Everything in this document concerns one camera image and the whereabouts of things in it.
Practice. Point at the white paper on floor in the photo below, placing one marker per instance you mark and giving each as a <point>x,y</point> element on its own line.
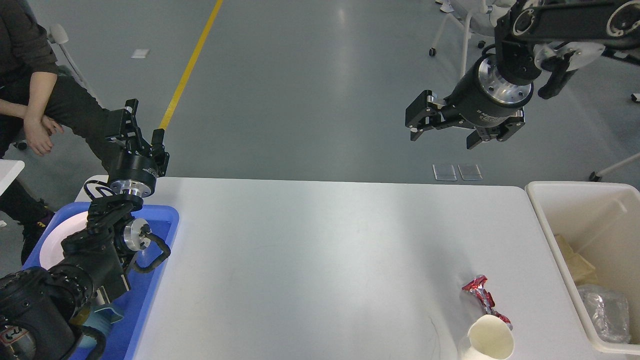
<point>140,53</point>

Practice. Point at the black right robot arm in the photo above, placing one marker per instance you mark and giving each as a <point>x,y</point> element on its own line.
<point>538,46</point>

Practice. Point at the left floor socket plate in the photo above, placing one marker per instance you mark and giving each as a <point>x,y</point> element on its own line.
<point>444,172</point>

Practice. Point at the white office chair left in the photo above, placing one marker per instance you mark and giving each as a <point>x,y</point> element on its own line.
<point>58,35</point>

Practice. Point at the red snack wrapper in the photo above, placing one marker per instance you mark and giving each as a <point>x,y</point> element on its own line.
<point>476,288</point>

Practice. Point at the white office chair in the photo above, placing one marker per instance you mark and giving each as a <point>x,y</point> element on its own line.
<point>471,17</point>
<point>58,35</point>

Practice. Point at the person's hand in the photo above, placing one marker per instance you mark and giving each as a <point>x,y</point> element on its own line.
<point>38,133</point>

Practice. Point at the seated person in black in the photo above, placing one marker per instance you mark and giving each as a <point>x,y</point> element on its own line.
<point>25,49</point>

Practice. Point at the floor socket plate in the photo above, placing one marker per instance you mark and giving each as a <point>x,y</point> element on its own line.
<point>470,172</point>
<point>444,172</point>

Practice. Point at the brown paper bag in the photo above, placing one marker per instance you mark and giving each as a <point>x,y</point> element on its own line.
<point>581,271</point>

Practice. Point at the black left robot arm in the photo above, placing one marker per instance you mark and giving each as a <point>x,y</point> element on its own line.
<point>45,305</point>

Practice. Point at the white chair base far right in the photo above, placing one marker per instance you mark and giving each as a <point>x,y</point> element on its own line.
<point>597,175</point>

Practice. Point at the right floor socket plate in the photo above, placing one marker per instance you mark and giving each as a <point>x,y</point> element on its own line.
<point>470,172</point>

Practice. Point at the foil tray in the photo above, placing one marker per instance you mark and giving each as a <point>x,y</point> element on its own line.
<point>608,311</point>

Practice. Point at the pink plate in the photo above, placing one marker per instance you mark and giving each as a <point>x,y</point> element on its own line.
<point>57,237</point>

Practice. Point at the white office chair right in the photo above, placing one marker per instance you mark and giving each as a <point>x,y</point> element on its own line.
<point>471,17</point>

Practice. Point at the teal mug yellow inside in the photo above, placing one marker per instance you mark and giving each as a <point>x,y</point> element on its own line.
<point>102,318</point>

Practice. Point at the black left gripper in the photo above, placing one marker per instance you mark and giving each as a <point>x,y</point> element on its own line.
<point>137,167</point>

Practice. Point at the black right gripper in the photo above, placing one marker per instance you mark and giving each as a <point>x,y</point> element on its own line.
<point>482,99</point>

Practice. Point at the person's bare forearm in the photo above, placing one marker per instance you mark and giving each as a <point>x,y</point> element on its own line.
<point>41,85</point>

